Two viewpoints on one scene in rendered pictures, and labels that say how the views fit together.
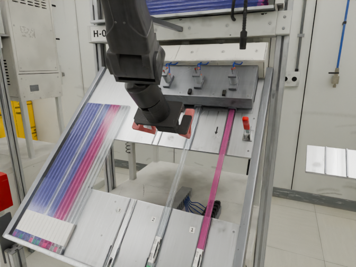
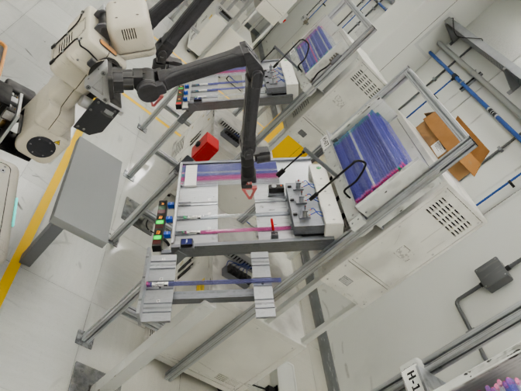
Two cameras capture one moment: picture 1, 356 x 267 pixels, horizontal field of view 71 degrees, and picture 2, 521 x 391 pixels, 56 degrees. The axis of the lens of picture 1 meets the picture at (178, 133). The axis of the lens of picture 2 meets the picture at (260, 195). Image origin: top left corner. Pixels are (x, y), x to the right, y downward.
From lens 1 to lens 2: 1.74 m
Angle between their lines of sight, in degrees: 37
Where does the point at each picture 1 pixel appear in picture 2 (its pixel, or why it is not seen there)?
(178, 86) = (295, 194)
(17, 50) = (319, 105)
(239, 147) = (264, 236)
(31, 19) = (350, 97)
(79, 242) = (188, 191)
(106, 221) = (201, 196)
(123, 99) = (284, 177)
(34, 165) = not seen: hidden behind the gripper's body
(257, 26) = (349, 211)
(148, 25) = (249, 139)
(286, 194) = not seen: outside the picture
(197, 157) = (349, 341)
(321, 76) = not seen: outside the picture
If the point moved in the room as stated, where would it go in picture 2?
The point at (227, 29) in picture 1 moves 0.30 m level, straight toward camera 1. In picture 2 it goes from (344, 198) to (301, 170)
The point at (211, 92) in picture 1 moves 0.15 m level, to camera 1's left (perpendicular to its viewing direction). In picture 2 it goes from (295, 209) to (282, 185)
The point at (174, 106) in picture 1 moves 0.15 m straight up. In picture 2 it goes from (253, 178) to (277, 156)
